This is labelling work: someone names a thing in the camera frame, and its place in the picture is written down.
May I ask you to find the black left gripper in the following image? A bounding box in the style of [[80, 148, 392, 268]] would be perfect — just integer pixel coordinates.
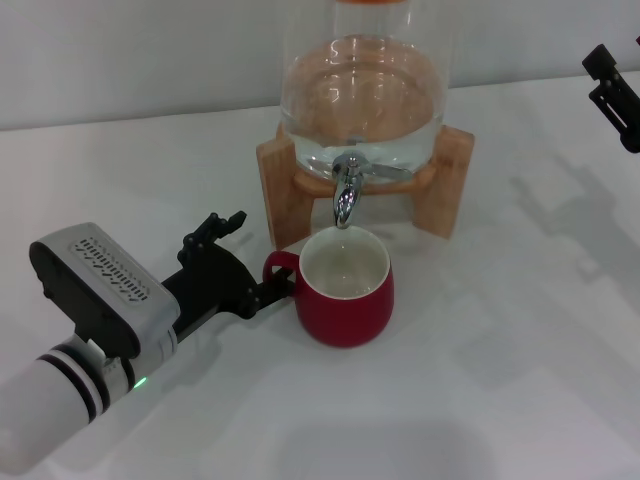
[[160, 211, 297, 346]]

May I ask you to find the red cup white inside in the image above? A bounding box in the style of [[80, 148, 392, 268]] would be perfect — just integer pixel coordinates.
[[262, 228, 396, 349]]

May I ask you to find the chrome faucet tap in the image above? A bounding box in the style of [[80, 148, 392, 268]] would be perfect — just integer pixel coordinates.
[[330, 152, 414, 230]]

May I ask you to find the wooden dispenser stand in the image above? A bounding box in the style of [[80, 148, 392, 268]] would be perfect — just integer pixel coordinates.
[[255, 123, 475, 249]]

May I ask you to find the clear glass water dispenser jar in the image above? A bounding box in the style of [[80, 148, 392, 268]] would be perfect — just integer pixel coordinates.
[[279, 0, 454, 184]]

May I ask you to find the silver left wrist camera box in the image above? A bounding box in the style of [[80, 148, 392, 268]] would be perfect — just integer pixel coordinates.
[[28, 222, 181, 359]]

